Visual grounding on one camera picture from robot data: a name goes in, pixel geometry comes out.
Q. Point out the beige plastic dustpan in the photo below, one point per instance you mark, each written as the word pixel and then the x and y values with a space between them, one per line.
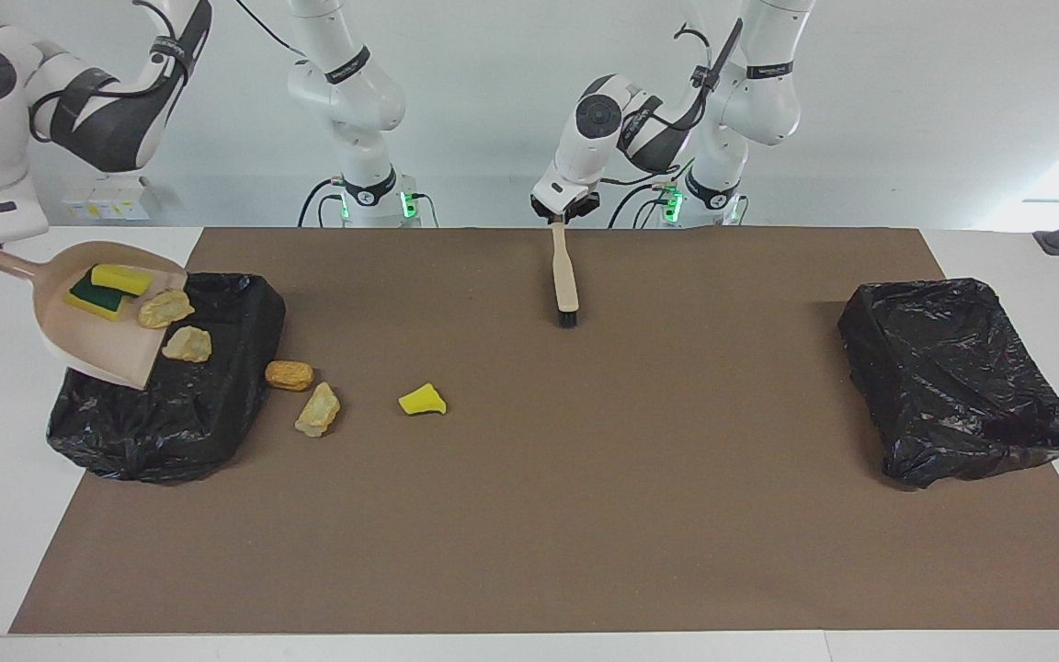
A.
pixel 79 342

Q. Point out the orange-brown bread roll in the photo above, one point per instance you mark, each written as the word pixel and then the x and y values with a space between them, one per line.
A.
pixel 289 375

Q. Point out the small yellow sponge wedge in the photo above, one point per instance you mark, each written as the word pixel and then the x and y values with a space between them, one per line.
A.
pixel 421 400

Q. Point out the beige foam chunk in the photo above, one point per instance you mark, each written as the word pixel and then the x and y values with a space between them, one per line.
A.
pixel 187 345
pixel 165 309
pixel 318 411

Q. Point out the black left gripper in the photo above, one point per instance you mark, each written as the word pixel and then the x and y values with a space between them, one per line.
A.
pixel 575 207

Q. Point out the plain yellow sponge block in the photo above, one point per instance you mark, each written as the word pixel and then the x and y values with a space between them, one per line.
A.
pixel 122 279

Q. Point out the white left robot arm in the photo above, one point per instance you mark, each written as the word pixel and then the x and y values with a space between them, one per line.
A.
pixel 759 101

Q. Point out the white box with yellow labels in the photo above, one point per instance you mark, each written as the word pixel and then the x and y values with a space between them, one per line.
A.
pixel 116 207

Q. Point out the beige hand brush black bristles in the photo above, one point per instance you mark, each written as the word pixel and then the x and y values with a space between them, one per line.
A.
pixel 566 276

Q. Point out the yellow sponge with green pad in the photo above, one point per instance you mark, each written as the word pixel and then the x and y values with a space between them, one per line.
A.
pixel 93 300

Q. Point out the brown table mat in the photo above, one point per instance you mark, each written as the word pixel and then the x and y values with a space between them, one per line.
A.
pixel 529 570

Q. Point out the bin lined with black bag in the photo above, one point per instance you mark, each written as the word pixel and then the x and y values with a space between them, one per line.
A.
pixel 199 432
pixel 952 386

